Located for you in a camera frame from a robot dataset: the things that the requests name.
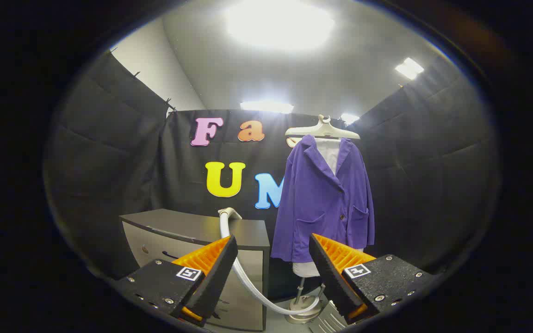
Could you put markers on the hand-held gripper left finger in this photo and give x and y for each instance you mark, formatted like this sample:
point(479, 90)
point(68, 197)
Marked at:
point(215, 282)

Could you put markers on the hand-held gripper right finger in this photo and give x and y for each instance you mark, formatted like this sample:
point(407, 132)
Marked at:
point(331, 273)

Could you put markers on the white clothes hanger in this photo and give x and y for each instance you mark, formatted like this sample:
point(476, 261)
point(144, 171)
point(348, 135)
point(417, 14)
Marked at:
point(322, 131)

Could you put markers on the grey ribbed appliance base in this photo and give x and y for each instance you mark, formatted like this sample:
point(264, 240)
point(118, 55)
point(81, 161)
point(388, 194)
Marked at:
point(329, 321)

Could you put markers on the metal mannequin stand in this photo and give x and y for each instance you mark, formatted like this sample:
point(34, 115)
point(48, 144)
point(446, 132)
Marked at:
point(306, 318)

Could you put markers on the grey cabinet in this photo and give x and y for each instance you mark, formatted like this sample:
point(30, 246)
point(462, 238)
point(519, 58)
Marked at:
point(192, 226)

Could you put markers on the white mannequin torso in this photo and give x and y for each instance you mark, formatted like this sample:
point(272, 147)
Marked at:
point(330, 155)

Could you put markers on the black backdrop cloth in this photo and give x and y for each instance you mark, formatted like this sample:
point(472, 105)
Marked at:
point(109, 162)

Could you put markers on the large ceiling light panel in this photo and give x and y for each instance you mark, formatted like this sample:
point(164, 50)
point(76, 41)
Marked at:
point(278, 23)

